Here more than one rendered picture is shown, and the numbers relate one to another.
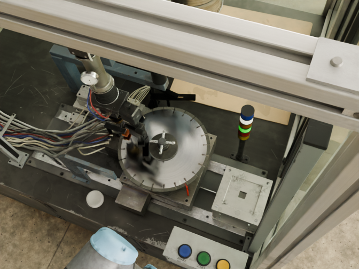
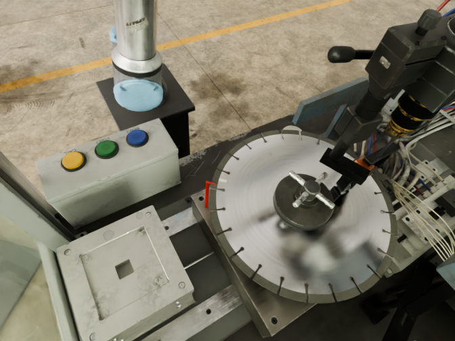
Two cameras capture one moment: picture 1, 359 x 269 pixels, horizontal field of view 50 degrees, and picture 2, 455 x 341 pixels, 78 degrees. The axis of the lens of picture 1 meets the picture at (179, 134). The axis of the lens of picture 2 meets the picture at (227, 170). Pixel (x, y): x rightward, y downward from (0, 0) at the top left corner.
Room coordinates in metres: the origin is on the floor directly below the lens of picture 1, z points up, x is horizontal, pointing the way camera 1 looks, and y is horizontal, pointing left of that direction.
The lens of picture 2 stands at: (0.57, -0.23, 1.42)
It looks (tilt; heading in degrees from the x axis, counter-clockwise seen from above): 57 degrees down; 112
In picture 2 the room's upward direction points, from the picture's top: 9 degrees clockwise
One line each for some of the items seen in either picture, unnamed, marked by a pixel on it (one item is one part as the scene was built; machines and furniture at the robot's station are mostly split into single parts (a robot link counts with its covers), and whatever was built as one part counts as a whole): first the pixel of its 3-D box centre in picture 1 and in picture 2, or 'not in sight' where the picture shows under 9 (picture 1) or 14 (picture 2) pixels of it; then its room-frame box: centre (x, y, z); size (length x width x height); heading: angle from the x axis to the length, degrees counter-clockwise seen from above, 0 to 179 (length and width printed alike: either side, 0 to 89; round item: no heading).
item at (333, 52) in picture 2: (137, 124); (363, 60); (0.59, 0.13, 1.21); 0.08 x 0.06 x 0.03; 60
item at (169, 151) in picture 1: (163, 145); (305, 197); (0.62, 0.07, 0.96); 0.11 x 0.11 x 0.03
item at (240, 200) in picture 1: (241, 200); (133, 278); (0.40, -0.19, 0.82); 0.18 x 0.18 x 0.15; 60
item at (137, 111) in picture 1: (133, 119); (382, 88); (0.63, 0.14, 1.17); 0.06 x 0.05 x 0.20; 51
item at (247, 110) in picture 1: (247, 112); not in sight; (0.60, -0.24, 1.14); 0.05 x 0.04 x 0.03; 150
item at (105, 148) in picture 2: (203, 258); (106, 149); (0.19, -0.01, 0.90); 0.04 x 0.04 x 0.02
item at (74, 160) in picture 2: (223, 266); (74, 162); (0.16, -0.07, 0.90); 0.04 x 0.04 x 0.02
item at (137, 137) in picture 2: (185, 251); (137, 138); (0.23, 0.05, 0.90); 0.04 x 0.04 x 0.02
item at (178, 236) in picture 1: (205, 258); (117, 172); (0.21, -0.02, 0.82); 0.28 x 0.11 x 0.15; 60
